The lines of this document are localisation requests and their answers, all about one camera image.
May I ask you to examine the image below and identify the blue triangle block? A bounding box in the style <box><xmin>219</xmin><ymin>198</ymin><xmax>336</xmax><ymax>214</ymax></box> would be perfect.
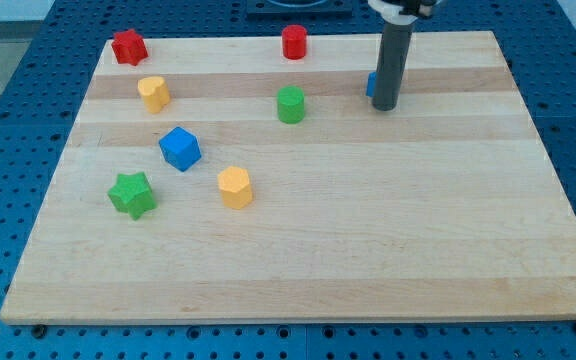
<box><xmin>365</xmin><ymin>71</ymin><xmax>376</xmax><ymax>97</ymax></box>

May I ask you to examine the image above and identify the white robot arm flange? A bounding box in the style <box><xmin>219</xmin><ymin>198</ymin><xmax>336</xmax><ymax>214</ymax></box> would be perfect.
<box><xmin>367</xmin><ymin>0</ymin><xmax>443</xmax><ymax>25</ymax></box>

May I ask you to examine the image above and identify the yellow hexagon block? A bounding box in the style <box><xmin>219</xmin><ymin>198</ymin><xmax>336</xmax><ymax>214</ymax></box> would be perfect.
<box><xmin>217</xmin><ymin>166</ymin><xmax>253</xmax><ymax>210</ymax></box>

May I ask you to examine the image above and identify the wooden board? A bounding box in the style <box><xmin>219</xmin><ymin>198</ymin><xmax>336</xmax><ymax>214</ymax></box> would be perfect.
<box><xmin>0</xmin><ymin>31</ymin><xmax>576</xmax><ymax>325</ymax></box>

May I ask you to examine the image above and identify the green cylinder block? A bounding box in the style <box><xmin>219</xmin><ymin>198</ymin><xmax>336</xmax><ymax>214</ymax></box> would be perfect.
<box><xmin>276</xmin><ymin>85</ymin><xmax>305</xmax><ymax>124</ymax></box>

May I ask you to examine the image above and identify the blue cube block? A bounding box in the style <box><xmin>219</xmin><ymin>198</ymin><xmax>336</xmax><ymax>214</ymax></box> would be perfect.
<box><xmin>159</xmin><ymin>127</ymin><xmax>202</xmax><ymax>172</ymax></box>

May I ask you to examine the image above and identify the red cylinder block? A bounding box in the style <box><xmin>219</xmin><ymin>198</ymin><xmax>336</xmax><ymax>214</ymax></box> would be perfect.
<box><xmin>281</xmin><ymin>24</ymin><xmax>308</xmax><ymax>60</ymax></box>

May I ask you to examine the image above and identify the green star block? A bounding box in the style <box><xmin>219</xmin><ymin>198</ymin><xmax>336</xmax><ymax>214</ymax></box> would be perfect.
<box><xmin>107</xmin><ymin>172</ymin><xmax>157</xmax><ymax>220</ymax></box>

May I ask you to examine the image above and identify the yellow heart block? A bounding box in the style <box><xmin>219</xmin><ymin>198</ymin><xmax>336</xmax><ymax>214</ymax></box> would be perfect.
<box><xmin>137</xmin><ymin>76</ymin><xmax>171</xmax><ymax>114</ymax></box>

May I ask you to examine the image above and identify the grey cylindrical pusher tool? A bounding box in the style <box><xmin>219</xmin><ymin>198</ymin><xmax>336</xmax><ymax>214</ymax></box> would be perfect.
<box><xmin>372</xmin><ymin>23</ymin><xmax>414</xmax><ymax>111</ymax></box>

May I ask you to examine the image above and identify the red star block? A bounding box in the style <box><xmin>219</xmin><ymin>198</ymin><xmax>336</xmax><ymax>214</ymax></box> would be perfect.
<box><xmin>111</xmin><ymin>29</ymin><xmax>149</xmax><ymax>66</ymax></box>

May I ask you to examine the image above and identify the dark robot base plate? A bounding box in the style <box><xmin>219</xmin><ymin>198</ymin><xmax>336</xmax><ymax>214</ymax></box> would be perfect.
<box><xmin>244</xmin><ymin>0</ymin><xmax>353</xmax><ymax>17</ymax></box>

